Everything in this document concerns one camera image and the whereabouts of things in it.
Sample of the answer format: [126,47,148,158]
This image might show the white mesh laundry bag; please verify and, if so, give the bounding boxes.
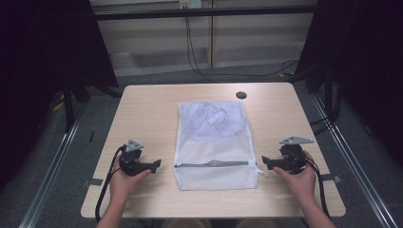
[173,100,270,192]

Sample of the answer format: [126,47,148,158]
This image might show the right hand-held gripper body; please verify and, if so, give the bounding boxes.
[278,136,315,175]

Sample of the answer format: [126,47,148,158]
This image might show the black wall cable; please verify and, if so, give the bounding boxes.
[184,16,299,84]

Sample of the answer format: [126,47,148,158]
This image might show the black metal stand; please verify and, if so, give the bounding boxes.
[61,79,76,133]

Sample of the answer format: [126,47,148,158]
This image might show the white wall outlet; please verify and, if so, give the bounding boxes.
[179,0,202,10]

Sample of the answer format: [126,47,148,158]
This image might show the black curtain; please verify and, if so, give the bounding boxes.
[293,0,403,167]
[0,0,119,193]

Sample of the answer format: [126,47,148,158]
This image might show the black horizontal bar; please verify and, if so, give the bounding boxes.
[93,4,317,22]

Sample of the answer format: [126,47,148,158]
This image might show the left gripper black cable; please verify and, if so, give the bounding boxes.
[94,145,126,223]

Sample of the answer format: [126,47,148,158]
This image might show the black floor cables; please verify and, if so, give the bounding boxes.
[309,116,335,136]

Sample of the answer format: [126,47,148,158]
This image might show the silver floor rail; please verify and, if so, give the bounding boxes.
[311,94,401,228]
[18,117,84,228]

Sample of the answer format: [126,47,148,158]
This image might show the grey tape strip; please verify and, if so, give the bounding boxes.
[319,174,343,184]
[80,178,105,187]

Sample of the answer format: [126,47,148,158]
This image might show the person's right hand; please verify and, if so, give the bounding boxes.
[273,151,317,203]

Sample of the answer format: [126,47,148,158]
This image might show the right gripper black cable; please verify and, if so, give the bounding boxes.
[304,156,333,221]

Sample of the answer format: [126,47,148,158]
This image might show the person's left hand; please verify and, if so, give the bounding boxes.
[108,156,152,203]

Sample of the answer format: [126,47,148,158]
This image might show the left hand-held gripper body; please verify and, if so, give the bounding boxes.
[118,139,147,177]

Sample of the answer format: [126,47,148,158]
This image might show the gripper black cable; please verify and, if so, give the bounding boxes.
[94,145,126,223]
[304,156,333,221]

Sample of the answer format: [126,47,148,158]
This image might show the white garment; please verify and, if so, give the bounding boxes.
[186,103,245,138]

